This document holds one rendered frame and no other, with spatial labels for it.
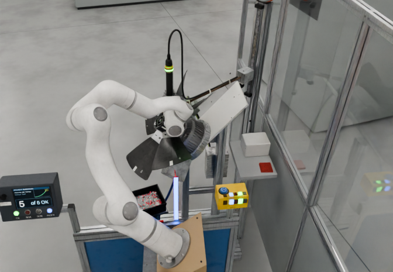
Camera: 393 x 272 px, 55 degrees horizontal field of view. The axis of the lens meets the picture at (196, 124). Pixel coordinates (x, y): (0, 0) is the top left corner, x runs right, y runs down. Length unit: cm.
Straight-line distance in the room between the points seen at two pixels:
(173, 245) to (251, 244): 150
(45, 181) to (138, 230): 53
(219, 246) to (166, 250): 71
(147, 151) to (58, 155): 184
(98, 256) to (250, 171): 104
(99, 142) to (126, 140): 254
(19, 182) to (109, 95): 64
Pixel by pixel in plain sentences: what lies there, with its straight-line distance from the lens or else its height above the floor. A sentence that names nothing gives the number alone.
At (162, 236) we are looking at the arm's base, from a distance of 167.
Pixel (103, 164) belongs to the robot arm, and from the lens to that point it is 151.
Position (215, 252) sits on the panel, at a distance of 241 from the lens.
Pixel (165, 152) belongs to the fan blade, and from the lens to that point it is 204.
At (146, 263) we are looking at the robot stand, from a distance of 190.
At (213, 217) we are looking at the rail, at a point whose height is 86.
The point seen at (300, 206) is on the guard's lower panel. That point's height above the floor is 89.
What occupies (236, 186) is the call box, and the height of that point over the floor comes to 107.
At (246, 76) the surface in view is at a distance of 239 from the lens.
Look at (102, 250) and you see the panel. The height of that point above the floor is 67.
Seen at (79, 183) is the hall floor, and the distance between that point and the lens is 364.
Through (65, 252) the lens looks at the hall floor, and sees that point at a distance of 318.
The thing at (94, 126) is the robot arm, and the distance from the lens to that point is 144.
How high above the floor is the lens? 253
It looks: 37 degrees down
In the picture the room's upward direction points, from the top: 2 degrees clockwise
